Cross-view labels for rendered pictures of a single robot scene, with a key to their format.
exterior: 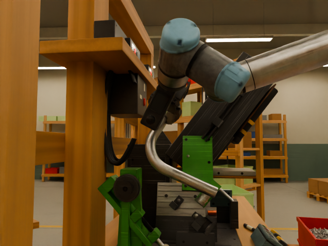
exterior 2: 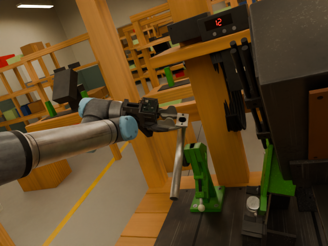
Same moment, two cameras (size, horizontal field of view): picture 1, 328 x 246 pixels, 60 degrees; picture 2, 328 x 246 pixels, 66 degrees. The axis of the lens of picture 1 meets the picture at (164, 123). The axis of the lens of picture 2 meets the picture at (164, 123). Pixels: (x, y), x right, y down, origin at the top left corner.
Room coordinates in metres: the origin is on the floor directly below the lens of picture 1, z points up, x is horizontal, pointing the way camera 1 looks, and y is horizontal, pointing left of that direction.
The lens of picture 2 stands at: (1.06, -0.79, 1.61)
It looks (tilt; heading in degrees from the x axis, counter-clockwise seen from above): 19 degrees down; 109
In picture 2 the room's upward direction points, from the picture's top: 18 degrees counter-clockwise
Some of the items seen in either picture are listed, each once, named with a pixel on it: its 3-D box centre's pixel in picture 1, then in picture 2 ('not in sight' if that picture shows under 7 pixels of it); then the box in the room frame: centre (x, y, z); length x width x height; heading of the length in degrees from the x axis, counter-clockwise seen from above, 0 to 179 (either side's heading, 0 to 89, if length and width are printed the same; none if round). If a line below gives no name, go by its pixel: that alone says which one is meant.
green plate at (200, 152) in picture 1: (197, 161); (277, 165); (1.12, -0.13, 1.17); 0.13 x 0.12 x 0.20; 172
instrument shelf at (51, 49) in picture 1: (123, 80); (280, 23); (1.23, 0.18, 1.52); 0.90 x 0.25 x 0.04; 172
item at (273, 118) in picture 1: (236, 147); not in sight; (9.48, -2.40, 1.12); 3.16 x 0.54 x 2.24; 88
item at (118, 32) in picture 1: (112, 39); (190, 28); (0.94, 0.18, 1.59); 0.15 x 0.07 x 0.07; 172
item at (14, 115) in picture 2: not in sight; (22, 103); (-3.86, 4.13, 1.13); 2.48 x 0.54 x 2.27; 178
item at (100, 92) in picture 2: not in sight; (94, 96); (-4.20, 7.82, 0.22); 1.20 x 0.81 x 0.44; 91
